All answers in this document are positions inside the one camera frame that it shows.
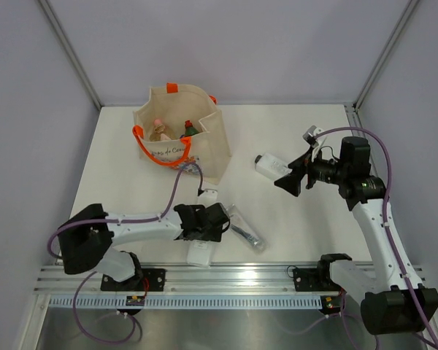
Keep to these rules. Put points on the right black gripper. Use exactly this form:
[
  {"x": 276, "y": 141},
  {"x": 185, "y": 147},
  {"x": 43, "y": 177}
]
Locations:
[{"x": 291, "y": 182}]

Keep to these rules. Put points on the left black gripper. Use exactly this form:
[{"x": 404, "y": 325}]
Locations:
[{"x": 212, "y": 235}]

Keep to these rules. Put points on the white bottle black cap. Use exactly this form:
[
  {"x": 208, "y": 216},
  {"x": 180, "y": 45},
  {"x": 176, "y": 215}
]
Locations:
[{"x": 200, "y": 253}]

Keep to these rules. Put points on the green bottle red cap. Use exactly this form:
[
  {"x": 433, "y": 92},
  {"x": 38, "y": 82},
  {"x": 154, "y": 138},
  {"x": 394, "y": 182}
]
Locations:
[{"x": 190, "y": 130}]

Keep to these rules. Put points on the peach bottle pink cap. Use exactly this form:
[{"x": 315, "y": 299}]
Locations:
[{"x": 161, "y": 132}]

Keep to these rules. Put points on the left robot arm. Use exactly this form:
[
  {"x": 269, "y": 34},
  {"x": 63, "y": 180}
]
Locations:
[{"x": 89, "y": 240}]

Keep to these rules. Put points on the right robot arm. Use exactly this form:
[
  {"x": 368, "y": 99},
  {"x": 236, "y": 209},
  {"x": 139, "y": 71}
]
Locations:
[{"x": 396, "y": 299}]

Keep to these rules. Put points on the silver tube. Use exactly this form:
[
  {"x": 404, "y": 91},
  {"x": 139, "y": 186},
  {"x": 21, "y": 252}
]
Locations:
[{"x": 240, "y": 227}]

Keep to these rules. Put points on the white flat bottle right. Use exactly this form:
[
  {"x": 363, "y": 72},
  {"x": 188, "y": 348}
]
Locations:
[{"x": 271, "y": 167}]

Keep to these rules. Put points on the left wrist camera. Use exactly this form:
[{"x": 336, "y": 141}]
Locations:
[{"x": 207, "y": 198}]

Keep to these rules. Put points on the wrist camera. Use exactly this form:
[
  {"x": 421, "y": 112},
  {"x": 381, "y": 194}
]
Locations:
[
  {"x": 207, "y": 198},
  {"x": 311, "y": 137}
]

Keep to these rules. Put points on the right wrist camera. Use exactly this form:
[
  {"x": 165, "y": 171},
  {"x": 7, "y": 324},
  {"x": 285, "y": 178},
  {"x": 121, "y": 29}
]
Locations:
[{"x": 311, "y": 137}]

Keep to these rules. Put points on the aluminium mounting rail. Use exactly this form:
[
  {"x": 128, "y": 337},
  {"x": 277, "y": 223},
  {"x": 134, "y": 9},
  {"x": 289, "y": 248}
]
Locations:
[{"x": 247, "y": 279}]

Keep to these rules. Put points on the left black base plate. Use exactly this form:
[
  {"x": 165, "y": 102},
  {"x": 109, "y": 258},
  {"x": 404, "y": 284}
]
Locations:
[{"x": 152, "y": 278}]

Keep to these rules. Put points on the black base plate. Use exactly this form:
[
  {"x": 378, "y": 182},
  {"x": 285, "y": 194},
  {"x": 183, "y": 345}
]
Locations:
[
  {"x": 152, "y": 278},
  {"x": 308, "y": 280}
]

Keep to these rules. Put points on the canvas bag orange handles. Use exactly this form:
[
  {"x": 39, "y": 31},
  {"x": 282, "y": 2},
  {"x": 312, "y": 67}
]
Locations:
[{"x": 206, "y": 153}]

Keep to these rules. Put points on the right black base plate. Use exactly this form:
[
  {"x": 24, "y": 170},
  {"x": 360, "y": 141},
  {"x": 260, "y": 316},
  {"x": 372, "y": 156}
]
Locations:
[{"x": 308, "y": 280}]

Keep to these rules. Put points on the white slotted cable duct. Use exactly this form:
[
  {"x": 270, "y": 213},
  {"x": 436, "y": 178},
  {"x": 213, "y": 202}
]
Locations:
[{"x": 183, "y": 302}]

